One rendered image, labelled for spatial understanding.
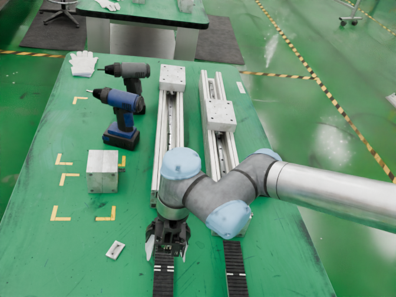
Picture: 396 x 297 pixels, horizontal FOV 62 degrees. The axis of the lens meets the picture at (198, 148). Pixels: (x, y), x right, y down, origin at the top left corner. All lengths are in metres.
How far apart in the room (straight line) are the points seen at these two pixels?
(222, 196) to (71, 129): 0.86
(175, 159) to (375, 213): 0.34
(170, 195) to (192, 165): 0.08
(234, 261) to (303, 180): 0.42
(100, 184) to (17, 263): 0.30
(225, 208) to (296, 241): 0.55
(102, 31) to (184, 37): 0.59
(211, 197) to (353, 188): 0.23
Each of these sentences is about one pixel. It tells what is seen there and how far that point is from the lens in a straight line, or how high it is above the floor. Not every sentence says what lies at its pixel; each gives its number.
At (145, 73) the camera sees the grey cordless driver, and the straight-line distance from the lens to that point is 1.33.
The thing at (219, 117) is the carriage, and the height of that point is 0.90.
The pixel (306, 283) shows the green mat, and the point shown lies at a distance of 1.04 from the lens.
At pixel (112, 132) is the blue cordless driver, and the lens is 1.23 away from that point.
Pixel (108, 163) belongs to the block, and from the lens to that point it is 1.06.
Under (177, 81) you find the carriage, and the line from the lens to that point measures 1.45.
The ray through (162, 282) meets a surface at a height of 0.82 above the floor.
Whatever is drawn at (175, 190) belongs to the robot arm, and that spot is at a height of 1.14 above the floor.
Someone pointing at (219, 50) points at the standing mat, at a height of 0.01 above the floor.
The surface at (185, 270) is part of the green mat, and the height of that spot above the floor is 0.78.
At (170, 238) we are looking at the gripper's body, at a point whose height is 0.98.
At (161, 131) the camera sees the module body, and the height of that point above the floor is 0.86.
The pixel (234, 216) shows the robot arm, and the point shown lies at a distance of 0.59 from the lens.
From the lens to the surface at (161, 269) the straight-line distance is 0.91.
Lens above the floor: 1.61
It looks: 40 degrees down
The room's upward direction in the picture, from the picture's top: 12 degrees clockwise
